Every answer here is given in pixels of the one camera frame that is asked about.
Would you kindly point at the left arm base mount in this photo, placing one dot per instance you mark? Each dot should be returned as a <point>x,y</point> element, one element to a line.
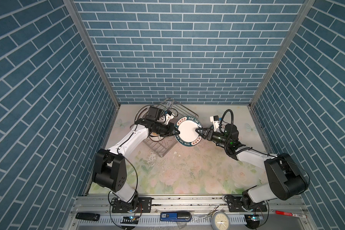
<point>141,205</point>

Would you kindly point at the round white clock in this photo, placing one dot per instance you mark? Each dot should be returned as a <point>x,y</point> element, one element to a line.
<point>220,221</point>

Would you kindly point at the metal wire dish rack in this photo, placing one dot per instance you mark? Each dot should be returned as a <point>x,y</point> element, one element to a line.
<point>161,145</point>

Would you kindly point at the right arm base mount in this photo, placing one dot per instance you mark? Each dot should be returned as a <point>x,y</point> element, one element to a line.
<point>243,204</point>

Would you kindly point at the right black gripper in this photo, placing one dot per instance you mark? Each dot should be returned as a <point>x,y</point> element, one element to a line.
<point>210,133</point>

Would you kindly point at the blue black device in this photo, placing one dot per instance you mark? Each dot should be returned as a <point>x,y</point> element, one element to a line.
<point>178,216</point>

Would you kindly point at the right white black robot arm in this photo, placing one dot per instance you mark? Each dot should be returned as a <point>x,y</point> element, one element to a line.
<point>284,176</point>

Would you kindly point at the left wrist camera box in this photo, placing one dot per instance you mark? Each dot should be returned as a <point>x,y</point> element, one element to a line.
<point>158,115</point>

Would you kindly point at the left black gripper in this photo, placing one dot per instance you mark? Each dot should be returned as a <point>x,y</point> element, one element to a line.
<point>169,127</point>

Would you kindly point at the rear plates stack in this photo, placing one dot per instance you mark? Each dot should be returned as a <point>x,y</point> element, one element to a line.
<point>142,112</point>

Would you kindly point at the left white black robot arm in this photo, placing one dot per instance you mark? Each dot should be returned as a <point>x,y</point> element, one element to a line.
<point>110,164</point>

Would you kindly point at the black remote control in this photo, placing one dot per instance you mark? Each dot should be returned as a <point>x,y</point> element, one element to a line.
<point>87,216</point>

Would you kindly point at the red white marker pen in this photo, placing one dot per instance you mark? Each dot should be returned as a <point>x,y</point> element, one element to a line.
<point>291,214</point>

